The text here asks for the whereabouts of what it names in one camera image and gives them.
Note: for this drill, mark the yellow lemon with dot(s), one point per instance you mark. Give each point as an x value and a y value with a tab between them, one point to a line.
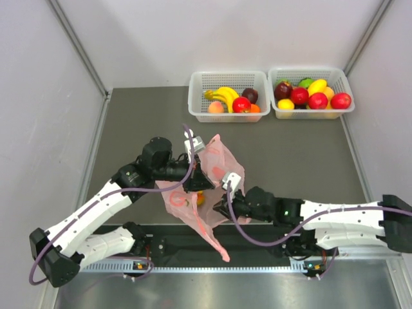
285	104

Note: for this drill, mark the orange yellow fruit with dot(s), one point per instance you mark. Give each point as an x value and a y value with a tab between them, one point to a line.
200	198

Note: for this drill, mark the yellow mango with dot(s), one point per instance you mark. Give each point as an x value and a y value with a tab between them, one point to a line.
317	86

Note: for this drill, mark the aluminium frame post right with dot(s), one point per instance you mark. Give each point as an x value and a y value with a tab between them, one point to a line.
367	34

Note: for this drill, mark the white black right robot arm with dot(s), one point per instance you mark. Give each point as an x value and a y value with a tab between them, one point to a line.
384	223

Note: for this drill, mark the green lime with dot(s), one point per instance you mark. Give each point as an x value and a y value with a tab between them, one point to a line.
305	83

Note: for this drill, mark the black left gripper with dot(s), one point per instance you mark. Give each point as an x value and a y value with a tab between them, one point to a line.
199	181

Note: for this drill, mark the aluminium frame post left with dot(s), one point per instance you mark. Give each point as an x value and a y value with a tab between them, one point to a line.
74	40

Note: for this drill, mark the dark red apple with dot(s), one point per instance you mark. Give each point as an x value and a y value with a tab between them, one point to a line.
283	90

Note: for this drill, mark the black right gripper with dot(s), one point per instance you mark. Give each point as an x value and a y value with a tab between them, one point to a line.
221	206

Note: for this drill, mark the pink plastic bag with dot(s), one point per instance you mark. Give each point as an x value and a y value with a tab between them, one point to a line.
216	161

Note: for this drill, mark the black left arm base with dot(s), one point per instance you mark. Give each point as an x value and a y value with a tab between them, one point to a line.
146	251

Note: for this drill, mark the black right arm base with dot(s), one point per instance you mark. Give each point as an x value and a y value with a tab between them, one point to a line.
295	248

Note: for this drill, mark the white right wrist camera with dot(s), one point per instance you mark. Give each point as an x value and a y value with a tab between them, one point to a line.
231	181

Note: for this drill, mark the white right fruit basket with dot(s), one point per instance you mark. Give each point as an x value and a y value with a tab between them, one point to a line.
336	79

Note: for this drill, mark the pale yellow fruit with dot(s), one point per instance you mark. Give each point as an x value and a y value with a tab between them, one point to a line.
329	92

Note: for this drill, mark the aluminium frame post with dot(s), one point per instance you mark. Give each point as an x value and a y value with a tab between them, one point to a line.
74	40
367	34

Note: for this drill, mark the peach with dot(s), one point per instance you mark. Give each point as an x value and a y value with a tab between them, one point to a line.
216	107

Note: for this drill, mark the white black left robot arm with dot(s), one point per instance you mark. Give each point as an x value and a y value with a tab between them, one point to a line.
64	249

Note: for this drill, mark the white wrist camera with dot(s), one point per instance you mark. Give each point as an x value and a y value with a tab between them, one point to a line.
193	142
231	181

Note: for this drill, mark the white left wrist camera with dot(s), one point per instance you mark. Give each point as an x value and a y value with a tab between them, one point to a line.
193	142

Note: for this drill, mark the black mounting rail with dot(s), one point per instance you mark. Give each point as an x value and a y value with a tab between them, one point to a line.
186	248

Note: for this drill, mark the yellow banana bunch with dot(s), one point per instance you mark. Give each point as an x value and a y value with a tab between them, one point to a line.
224	94

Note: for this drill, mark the white fruit basket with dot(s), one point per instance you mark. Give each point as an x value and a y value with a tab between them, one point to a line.
201	81
336	79

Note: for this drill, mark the orange tangerine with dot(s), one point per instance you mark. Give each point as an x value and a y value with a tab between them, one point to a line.
254	108

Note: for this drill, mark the white left fruit basket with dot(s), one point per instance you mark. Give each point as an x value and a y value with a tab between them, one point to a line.
201	81

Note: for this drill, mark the dark purple plum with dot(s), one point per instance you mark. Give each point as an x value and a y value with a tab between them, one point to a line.
251	94

